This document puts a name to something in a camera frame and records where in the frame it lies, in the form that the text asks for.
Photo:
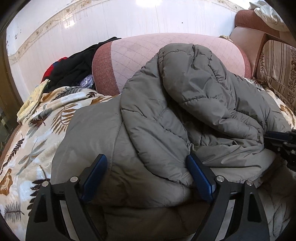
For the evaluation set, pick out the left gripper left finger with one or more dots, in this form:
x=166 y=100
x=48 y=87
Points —
x=46 y=220

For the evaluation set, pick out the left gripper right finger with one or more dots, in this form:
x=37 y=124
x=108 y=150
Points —
x=248 y=220

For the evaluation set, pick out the grey quilted hooded jacket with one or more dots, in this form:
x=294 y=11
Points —
x=182 y=101

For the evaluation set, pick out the leaf pattern bed blanket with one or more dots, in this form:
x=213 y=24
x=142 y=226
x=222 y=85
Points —
x=27 y=160

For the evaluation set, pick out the striped brown cushion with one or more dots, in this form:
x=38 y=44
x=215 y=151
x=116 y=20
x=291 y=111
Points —
x=276 y=68

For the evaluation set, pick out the yellow patterned cloth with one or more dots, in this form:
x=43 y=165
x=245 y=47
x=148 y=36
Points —
x=30 y=105

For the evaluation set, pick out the pink padded headboard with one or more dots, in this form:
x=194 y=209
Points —
x=250 y=34

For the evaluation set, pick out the white cloth on headboard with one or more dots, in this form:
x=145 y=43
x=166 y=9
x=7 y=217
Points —
x=268 y=15

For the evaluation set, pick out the red garment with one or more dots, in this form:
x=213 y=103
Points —
x=56 y=71

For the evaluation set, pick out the black garment pile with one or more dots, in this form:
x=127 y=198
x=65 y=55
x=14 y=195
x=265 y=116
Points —
x=77 y=66

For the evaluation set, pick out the pink bolster pillow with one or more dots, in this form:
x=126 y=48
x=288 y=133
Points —
x=117 y=61

